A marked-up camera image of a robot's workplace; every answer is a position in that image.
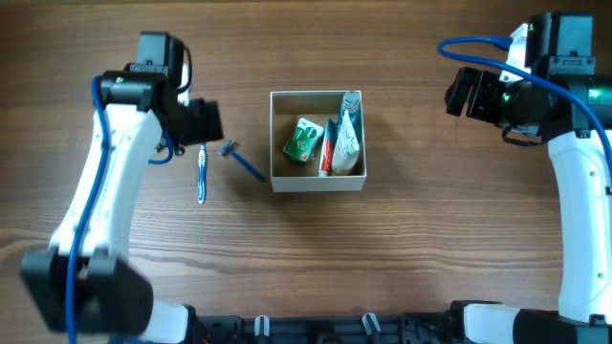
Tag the white lotion tube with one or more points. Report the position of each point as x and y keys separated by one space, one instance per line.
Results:
x=347 y=147

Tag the green soap packet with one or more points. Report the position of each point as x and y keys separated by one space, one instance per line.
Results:
x=304 y=140

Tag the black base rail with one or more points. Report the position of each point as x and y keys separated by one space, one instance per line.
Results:
x=369 y=328

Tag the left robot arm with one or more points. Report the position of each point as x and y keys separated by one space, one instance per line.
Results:
x=84 y=283

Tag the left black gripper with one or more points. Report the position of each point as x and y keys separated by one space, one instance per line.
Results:
x=208 y=120

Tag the blue mouthwash bottle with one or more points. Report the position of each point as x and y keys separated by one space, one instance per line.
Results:
x=351 y=102

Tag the blue white toothbrush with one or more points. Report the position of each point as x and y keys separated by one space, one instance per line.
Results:
x=202 y=174

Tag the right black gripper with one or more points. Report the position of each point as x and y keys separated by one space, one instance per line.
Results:
x=476 y=93

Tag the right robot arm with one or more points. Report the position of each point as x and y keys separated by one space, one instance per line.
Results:
x=577 y=134

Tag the white open cardboard box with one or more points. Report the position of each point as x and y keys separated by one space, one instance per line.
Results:
x=286 y=175

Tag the teal toothpaste tube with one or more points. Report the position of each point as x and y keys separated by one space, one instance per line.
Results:
x=327 y=149

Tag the blue disposable razor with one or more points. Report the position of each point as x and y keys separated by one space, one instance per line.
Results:
x=228 y=149

